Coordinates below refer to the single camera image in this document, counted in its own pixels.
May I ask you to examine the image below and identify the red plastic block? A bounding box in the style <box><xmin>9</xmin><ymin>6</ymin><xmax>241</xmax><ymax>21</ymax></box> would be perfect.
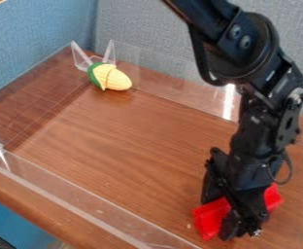
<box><xmin>193</xmin><ymin>184</ymin><xmax>283</xmax><ymax>240</ymax></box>

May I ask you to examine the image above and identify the yellow green toy corn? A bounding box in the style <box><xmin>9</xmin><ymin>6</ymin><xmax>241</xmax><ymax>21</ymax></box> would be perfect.
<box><xmin>88</xmin><ymin>62</ymin><xmax>132</xmax><ymax>90</ymax></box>

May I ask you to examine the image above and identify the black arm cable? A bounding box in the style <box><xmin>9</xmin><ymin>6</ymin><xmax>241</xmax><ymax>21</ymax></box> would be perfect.
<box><xmin>266</xmin><ymin>150</ymin><xmax>294</xmax><ymax>187</ymax></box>

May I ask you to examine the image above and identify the clear acrylic barrier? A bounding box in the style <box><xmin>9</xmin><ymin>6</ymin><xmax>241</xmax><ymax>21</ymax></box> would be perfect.
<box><xmin>70</xmin><ymin>39</ymin><xmax>303</xmax><ymax>151</ymax></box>
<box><xmin>0</xmin><ymin>143</ymin><xmax>201</xmax><ymax>249</ymax></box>

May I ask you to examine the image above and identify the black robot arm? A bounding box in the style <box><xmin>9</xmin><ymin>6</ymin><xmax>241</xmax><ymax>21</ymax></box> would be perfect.
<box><xmin>164</xmin><ymin>0</ymin><xmax>303</xmax><ymax>240</ymax></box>

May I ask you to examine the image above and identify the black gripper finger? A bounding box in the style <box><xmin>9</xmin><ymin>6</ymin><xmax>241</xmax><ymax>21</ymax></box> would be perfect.
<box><xmin>219</xmin><ymin>209</ymin><xmax>247</xmax><ymax>241</ymax></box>
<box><xmin>201</xmin><ymin>169</ymin><xmax>223</xmax><ymax>204</ymax></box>

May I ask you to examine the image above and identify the clear acrylic front barrier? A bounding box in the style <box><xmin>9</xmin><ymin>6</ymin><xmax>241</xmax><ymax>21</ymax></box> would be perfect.
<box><xmin>0</xmin><ymin>143</ymin><xmax>201</xmax><ymax>249</ymax></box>

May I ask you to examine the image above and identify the clear acrylic back barrier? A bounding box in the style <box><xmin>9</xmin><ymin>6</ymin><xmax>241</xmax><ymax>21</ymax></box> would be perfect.
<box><xmin>70</xmin><ymin>39</ymin><xmax>303</xmax><ymax>151</ymax></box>

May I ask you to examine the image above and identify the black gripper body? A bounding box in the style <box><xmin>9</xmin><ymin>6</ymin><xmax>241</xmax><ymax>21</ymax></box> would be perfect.
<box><xmin>205</xmin><ymin>147</ymin><xmax>282</xmax><ymax>232</ymax></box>

